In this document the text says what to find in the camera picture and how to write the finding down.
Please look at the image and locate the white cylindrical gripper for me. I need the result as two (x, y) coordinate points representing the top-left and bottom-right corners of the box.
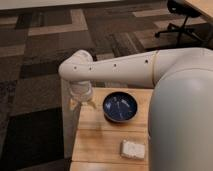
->
(69, 81), (97, 111)

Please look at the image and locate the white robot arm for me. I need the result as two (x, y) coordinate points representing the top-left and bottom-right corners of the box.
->
(58, 47), (213, 171)

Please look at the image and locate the dark blue bowl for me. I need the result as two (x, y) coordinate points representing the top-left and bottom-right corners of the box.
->
(103, 92), (138, 123)

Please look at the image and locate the white sponge block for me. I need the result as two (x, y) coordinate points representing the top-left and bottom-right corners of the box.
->
(120, 140), (145, 159)

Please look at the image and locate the black office chair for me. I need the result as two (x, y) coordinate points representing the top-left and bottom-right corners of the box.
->
(154, 0), (205, 46)

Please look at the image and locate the wooden desk corner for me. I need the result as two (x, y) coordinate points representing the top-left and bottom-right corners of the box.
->
(184, 0), (213, 20)

